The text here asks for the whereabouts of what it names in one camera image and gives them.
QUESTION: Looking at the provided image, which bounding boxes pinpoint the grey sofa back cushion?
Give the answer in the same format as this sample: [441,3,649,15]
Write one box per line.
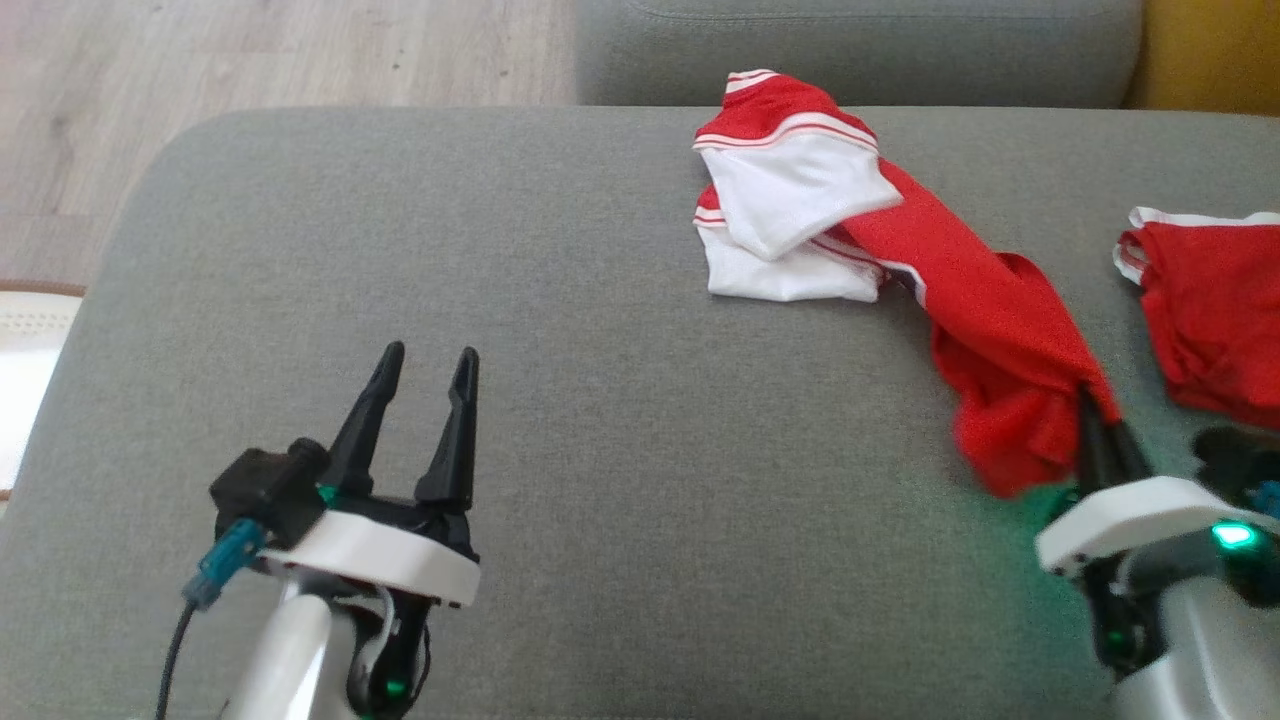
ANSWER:
[575,0,1146,111]

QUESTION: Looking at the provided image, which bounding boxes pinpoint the red jersey with white sleeves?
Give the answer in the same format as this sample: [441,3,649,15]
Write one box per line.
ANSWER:
[692,68,1123,501]

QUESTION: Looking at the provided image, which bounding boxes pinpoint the white rug with brown edge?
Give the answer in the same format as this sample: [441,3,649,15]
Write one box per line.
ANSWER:
[0,280,89,516]

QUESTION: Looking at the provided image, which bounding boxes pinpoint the yellow upholstered panel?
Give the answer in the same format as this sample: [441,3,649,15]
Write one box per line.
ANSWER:
[1125,0,1280,119]

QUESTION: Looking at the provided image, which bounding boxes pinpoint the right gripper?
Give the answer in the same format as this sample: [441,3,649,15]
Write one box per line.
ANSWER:
[1035,386,1280,607]

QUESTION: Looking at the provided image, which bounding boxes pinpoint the grey sofa seat cushion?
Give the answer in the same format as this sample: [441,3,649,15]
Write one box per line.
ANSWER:
[0,105,1280,720]

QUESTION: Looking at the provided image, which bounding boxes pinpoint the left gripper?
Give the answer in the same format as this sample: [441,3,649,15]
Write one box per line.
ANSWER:
[257,341,482,609]

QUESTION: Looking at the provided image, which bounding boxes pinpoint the red shorts with white stripe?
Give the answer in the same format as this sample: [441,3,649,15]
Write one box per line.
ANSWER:
[1113,206,1280,433]

